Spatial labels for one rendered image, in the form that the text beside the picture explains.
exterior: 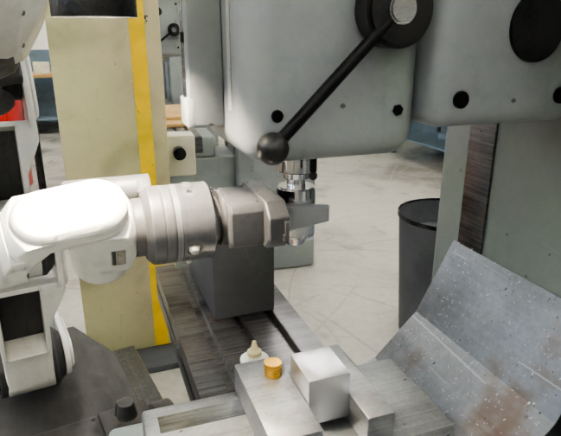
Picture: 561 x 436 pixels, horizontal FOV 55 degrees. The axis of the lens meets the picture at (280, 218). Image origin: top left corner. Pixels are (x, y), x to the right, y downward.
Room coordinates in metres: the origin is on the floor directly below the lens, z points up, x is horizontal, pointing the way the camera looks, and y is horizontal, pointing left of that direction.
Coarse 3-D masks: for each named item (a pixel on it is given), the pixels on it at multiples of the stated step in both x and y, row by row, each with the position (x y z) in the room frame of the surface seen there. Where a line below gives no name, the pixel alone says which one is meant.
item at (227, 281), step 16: (224, 256) 0.90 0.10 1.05; (240, 256) 0.92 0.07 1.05; (256, 256) 0.93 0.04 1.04; (272, 256) 0.94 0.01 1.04; (192, 272) 1.07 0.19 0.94; (208, 272) 0.93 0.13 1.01; (224, 272) 0.90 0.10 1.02; (240, 272) 0.92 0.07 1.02; (256, 272) 0.93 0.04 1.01; (272, 272) 0.94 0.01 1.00; (208, 288) 0.93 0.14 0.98; (224, 288) 0.90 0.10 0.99; (240, 288) 0.91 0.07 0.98; (256, 288) 0.93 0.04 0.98; (272, 288) 0.94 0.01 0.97; (208, 304) 0.94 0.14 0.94; (224, 304) 0.90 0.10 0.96; (240, 304) 0.91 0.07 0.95; (256, 304) 0.93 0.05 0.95; (272, 304) 0.94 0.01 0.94
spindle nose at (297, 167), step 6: (288, 162) 0.61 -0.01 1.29; (294, 162) 0.60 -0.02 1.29; (300, 162) 0.60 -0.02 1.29; (306, 162) 0.61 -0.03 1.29; (282, 168) 0.61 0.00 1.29; (288, 168) 0.61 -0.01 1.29; (294, 168) 0.60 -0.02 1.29; (300, 168) 0.60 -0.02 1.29; (306, 168) 0.61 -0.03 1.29; (294, 174) 0.61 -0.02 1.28; (300, 174) 0.61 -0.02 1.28
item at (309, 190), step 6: (282, 186) 0.62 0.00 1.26; (288, 186) 0.62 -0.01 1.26; (306, 186) 0.62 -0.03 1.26; (312, 186) 0.62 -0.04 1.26; (282, 192) 0.61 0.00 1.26; (288, 192) 0.61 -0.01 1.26; (294, 192) 0.60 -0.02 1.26; (300, 192) 0.60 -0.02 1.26; (306, 192) 0.61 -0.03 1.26; (312, 192) 0.61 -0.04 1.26
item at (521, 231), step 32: (448, 128) 0.95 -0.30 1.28; (480, 128) 0.87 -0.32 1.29; (512, 128) 0.81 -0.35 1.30; (544, 128) 0.75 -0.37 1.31; (448, 160) 0.94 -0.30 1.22; (480, 160) 0.86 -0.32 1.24; (512, 160) 0.80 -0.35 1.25; (544, 160) 0.75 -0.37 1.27; (448, 192) 0.94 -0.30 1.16; (480, 192) 0.85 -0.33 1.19; (512, 192) 0.79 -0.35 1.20; (544, 192) 0.74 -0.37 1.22; (448, 224) 0.93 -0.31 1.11; (480, 224) 0.84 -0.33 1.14; (512, 224) 0.78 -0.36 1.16; (544, 224) 0.73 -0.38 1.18; (512, 256) 0.78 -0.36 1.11; (544, 256) 0.72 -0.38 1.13; (544, 288) 0.71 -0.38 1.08
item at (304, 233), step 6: (288, 198) 0.61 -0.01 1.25; (294, 198) 0.60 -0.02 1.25; (300, 198) 0.60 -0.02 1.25; (306, 198) 0.61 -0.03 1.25; (312, 198) 0.61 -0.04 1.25; (300, 228) 0.60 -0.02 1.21; (306, 228) 0.61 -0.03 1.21; (312, 228) 0.62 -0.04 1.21; (294, 234) 0.60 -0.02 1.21; (300, 234) 0.60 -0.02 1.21; (306, 234) 0.61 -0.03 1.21; (312, 234) 0.62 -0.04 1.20
